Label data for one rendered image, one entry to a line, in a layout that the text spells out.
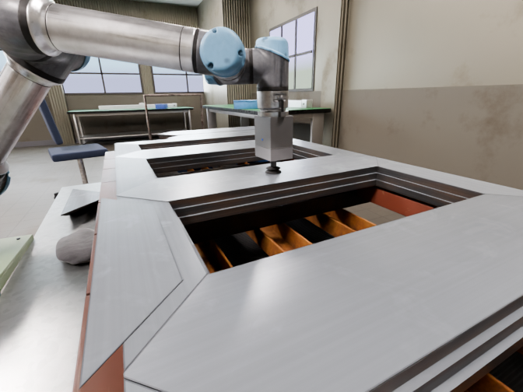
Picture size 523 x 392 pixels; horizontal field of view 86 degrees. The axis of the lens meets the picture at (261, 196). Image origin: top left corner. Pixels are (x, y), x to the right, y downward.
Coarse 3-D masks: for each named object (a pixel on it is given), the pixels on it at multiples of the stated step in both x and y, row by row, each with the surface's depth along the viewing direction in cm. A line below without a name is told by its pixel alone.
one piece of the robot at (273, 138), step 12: (264, 120) 66; (276, 120) 65; (288, 120) 66; (264, 132) 68; (276, 132) 66; (288, 132) 67; (264, 144) 69; (276, 144) 66; (288, 144) 68; (264, 156) 70; (276, 156) 67; (288, 156) 69
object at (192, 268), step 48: (144, 144) 121; (192, 144) 129; (240, 192) 61; (288, 192) 65; (336, 192) 71; (432, 192) 64; (192, 288) 30; (144, 336) 24; (480, 336) 25; (384, 384) 20; (432, 384) 22
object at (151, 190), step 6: (150, 180) 67; (156, 180) 67; (138, 186) 63; (144, 186) 63; (150, 186) 63; (156, 186) 63; (132, 192) 59; (138, 192) 59; (144, 192) 59; (150, 192) 59; (156, 192) 59; (162, 192) 59; (144, 198) 56; (150, 198) 56; (156, 198) 55; (162, 198) 55
